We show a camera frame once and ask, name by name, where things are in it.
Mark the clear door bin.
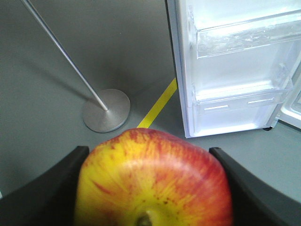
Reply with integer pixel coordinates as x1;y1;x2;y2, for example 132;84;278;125
195;10;301;59
189;78;293;137

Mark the clear lower door bin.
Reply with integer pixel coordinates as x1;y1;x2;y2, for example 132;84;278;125
189;78;293;137

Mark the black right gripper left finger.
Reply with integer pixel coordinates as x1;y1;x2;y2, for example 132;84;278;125
0;146;89;226

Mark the fridge door white inside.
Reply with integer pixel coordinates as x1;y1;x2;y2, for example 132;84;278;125
166;0;301;138

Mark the silver sign stand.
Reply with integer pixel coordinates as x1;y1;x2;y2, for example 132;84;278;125
22;0;131;133

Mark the red yellow apple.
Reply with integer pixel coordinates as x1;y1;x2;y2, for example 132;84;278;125
74;128;234;226

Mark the clear middle door bin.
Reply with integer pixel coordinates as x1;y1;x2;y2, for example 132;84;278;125
195;10;301;59

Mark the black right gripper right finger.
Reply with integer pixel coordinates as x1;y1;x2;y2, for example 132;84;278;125
209;147;301;226

